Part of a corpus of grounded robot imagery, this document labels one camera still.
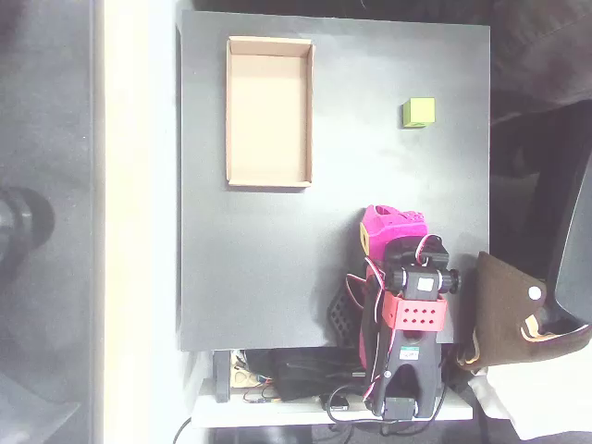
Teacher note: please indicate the magenta gripper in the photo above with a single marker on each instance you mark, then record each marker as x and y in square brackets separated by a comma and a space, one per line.
[388, 229]

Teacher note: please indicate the white cloth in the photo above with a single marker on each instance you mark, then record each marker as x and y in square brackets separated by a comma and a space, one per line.
[536, 398]

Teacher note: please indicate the small black adapter plug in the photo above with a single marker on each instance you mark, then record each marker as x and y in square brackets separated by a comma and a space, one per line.
[340, 403]

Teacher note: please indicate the cardboard box tray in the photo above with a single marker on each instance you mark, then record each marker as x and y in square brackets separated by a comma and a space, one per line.
[268, 115]

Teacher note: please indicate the white shelf board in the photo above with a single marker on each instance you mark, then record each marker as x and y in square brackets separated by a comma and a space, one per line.
[277, 411]

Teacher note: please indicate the light wooden plate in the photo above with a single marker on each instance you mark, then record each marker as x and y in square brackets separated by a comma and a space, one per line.
[240, 378]

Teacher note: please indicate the black perforated arm base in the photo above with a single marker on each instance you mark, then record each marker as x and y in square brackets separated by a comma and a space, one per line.
[342, 319]

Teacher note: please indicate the black chair part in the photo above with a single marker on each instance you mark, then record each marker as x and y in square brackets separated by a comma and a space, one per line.
[573, 259]

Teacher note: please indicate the green cube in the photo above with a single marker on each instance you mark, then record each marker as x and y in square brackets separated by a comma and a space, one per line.
[418, 112]

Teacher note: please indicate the dark brown fabric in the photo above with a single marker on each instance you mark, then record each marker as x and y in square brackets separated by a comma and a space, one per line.
[536, 55]

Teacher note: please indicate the brown felt bag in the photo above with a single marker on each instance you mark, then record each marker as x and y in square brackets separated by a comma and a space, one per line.
[499, 314]

